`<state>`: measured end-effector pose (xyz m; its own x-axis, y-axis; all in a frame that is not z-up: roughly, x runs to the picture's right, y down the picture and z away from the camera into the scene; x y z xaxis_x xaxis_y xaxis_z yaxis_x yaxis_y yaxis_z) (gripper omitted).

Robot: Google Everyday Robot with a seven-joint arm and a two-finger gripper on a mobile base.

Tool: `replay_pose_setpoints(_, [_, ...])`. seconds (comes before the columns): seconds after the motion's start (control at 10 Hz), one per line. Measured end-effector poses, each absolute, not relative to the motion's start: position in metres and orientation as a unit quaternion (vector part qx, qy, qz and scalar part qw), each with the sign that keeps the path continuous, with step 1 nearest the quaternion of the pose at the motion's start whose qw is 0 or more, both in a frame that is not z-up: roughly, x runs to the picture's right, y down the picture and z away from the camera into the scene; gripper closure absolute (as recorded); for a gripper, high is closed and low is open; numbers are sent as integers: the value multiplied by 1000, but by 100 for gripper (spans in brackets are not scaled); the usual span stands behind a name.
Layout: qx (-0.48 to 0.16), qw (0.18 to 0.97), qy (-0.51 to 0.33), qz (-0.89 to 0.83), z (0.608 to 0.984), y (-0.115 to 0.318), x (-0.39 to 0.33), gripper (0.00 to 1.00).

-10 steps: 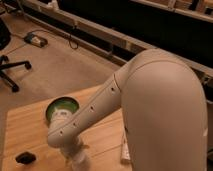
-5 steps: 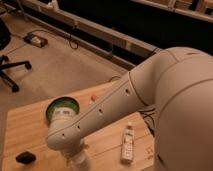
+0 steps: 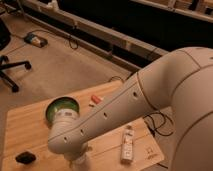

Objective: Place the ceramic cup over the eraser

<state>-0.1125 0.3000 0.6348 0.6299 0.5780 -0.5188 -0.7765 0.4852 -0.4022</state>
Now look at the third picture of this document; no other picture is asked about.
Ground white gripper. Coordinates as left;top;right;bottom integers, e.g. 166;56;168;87
66;143;88;163

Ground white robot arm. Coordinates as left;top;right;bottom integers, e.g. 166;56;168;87
48;47;213;171

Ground black eraser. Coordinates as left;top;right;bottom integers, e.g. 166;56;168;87
15;151;36;165

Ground green ceramic bowl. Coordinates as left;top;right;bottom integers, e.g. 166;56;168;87
45;97;79;126

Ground white plastic bottle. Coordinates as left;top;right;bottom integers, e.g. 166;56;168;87
120;124;134;164

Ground orange and white packet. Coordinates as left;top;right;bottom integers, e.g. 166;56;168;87
89;95;103;107

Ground power strip on floor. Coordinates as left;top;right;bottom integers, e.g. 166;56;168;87
24;33;48;48

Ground black office chair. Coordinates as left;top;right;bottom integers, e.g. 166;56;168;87
0;18;31;92

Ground black cables beside table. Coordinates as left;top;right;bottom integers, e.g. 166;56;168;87
143;110;174;138

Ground long metal rail frame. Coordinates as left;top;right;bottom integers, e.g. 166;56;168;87
21;0;167;70

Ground black floor cable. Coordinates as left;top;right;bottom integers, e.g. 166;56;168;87
9;19;80;51

